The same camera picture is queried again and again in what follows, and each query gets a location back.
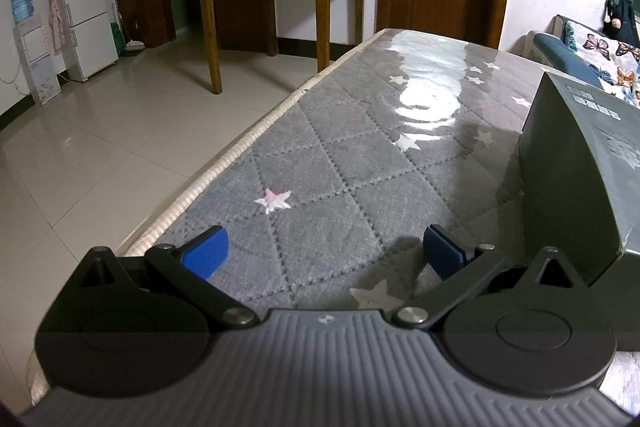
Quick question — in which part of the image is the pink hanging cloth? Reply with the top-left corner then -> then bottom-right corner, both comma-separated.
47,0 -> 67,54

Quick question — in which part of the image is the long grey box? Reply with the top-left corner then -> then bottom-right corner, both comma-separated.
520,72 -> 640,288

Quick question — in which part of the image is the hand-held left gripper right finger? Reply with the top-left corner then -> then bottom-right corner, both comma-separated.
392,223 -> 591,328

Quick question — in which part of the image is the white water dispenser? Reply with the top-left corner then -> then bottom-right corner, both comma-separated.
11,0 -> 62,106

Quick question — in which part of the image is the black backpack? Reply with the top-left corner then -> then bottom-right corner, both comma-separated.
602,0 -> 640,46

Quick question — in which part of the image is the grey quilted desktop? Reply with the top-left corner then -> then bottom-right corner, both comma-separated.
122,27 -> 640,408

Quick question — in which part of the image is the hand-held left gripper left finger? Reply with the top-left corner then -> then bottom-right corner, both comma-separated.
65,225 -> 261,328

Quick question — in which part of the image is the butterfly-print pillow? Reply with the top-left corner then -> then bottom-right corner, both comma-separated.
562,21 -> 640,108

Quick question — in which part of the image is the white fridge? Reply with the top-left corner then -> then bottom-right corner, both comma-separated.
56,0 -> 120,82

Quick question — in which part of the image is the blue sofa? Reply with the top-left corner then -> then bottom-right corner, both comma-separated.
522,14 -> 640,108

